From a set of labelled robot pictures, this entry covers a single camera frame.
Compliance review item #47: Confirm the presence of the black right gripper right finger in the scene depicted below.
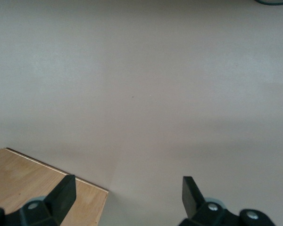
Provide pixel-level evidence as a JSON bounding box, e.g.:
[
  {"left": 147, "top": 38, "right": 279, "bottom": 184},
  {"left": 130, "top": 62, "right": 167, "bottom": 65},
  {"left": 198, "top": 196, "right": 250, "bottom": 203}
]
[{"left": 178, "top": 176, "right": 276, "bottom": 226}]

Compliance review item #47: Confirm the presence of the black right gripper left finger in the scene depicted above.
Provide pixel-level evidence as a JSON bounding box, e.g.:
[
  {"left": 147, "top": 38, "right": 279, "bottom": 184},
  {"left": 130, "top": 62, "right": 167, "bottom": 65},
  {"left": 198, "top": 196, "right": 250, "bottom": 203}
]
[{"left": 0, "top": 174, "right": 77, "bottom": 226}]

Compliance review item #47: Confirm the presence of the wooden drawer cabinet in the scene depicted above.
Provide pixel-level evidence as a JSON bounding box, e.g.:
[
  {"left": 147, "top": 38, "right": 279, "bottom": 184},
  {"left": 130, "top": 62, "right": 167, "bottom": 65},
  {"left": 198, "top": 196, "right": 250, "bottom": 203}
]
[{"left": 0, "top": 147, "right": 109, "bottom": 226}]

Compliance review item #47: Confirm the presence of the table cover sheet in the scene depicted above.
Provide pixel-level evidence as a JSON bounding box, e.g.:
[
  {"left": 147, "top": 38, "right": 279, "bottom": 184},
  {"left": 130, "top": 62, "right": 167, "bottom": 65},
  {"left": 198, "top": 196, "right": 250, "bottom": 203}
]
[{"left": 0, "top": 0, "right": 283, "bottom": 226}]

